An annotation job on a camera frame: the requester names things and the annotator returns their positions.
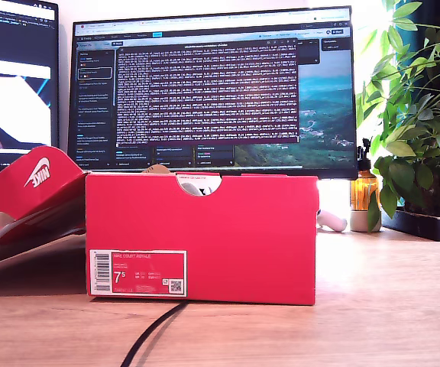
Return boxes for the large black computer monitor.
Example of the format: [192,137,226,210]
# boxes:
[66,5,359,181]

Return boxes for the amber pump bottle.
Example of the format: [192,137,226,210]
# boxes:
[351,137,380,212]

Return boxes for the small white pot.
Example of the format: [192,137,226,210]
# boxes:
[350,209,383,233]

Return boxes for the small black computer monitor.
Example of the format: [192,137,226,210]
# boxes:
[0,0,60,177]

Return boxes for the black cable on table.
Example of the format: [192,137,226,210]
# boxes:
[119,300,187,367]

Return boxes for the red Nike shoebox lid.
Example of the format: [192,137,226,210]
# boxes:
[0,145,89,271]

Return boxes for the white handheld controller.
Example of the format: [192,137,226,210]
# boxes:
[316,209,348,232]

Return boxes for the brown packing paper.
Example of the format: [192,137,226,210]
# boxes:
[141,164,172,175]

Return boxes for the green leafy potted plant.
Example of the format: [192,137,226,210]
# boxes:
[357,0,440,232]

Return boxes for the black plant tray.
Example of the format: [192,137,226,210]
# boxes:
[381,209,440,242]

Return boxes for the red Nike shoebox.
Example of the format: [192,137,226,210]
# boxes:
[84,172,319,307]

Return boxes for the blue suede Gazelle shoe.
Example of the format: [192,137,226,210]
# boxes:
[181,182,214,196]

